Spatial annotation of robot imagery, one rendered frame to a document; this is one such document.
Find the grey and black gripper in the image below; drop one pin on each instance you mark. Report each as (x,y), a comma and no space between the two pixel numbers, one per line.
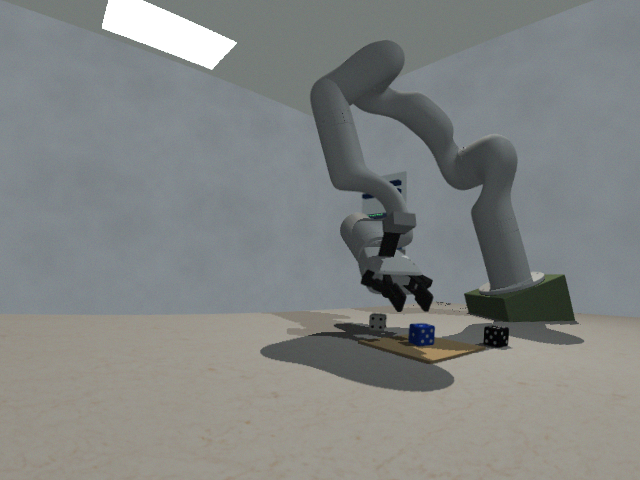
(403,271)

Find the black die with white pips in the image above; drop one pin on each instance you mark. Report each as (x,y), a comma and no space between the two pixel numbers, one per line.
(496,336)

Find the blue die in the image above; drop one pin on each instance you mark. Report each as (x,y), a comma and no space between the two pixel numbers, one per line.
(421,334)

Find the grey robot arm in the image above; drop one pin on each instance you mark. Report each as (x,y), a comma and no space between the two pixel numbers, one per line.
(492,159)

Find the tan flat mat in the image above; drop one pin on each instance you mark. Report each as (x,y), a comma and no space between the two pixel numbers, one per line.
(441,350)

